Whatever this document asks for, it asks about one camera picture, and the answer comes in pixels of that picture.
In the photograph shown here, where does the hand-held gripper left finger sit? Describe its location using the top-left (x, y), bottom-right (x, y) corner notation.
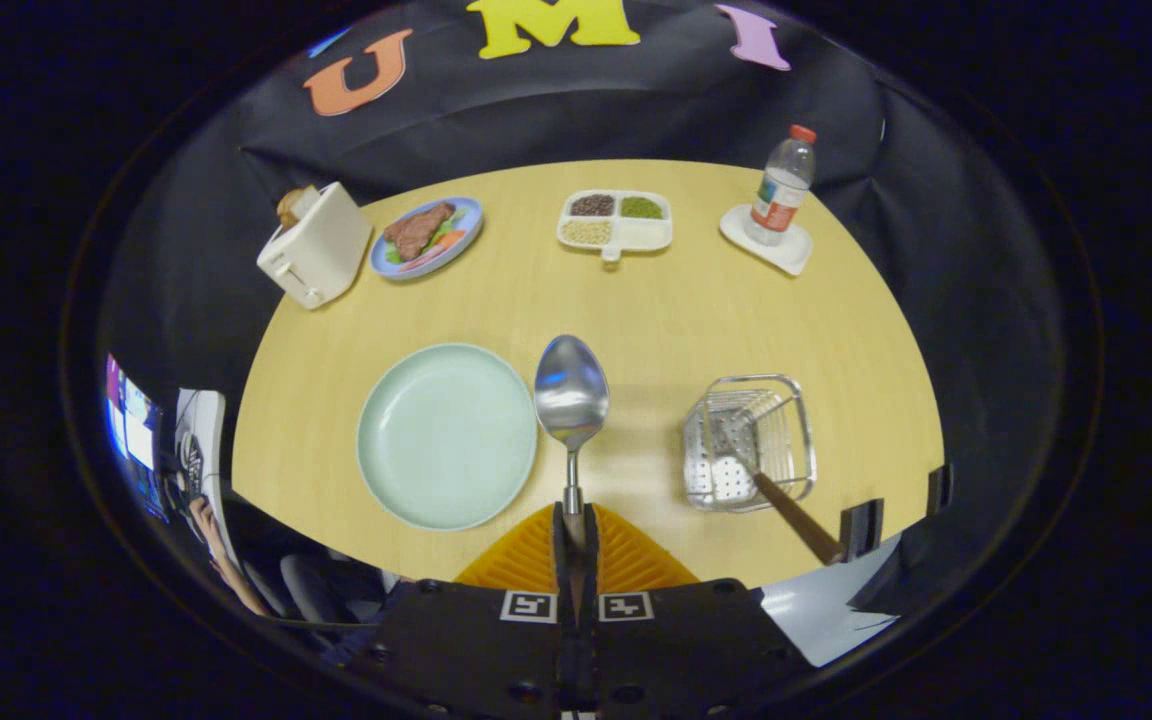
top-left (366, 503), bottom-right (577, 720)

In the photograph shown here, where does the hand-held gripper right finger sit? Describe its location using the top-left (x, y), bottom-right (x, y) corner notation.
top-left (581, 503), bottom-right (817, 720)

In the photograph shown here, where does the computer monitor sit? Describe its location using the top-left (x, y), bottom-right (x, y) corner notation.
top-left (104, 353), bottom-right (167, 521)

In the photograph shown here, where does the white toaster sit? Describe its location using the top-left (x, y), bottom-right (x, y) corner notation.
top-left (256, 181), bottom-right (374, 310)

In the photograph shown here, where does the wooden handled metal spoon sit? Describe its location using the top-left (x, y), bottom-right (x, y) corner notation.
top-left (533, 334), bottom-right (612, 546)

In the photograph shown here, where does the person's dark blue clothing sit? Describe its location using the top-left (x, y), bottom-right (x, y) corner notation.
top-left (321, 580), bottom-right (409, 666)

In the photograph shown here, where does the brown steak with vegetables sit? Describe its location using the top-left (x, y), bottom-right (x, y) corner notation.
top-left (383, 202), bottom-right (457, 262)

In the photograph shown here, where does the toasted bread slice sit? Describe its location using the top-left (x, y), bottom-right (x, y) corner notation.
top-left (276, 186), bottom-right (320, 229)

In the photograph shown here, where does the white divided tray with beans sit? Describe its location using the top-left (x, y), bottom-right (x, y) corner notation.
top-left (557, 189), bottom-right (674, 263)

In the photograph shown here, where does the black backdrop cloth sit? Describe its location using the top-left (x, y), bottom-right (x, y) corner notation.
top-left (96, 0), bottom-right (1067, 616)

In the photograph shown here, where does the white square coaster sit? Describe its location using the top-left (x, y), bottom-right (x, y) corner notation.
top-left (719, 204), bottom-right (814, 277)

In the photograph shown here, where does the clear red-capped water bottle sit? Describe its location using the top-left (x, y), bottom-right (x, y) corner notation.
top-left (745, 124), bottom-right (818, 247)

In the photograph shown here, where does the grey chair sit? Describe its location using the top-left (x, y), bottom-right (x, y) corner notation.
top-left (279, 553), bottom-right (357, 626)

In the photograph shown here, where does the blue plate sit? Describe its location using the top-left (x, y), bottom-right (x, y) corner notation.
top-left (370, 196), bottom-right (485, 281)

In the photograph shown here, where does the metal wire basket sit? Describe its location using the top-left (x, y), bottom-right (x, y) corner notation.
top-left (682, 374), bottom-right (819, 514)

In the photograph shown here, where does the pale green plate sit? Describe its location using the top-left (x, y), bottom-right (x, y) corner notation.
top-left (356, 343), bottom-right (539, 532)

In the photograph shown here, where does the wooden handled metal fork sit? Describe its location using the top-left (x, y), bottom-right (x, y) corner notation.
top-left (704, 405), bottom-right (847, 567)

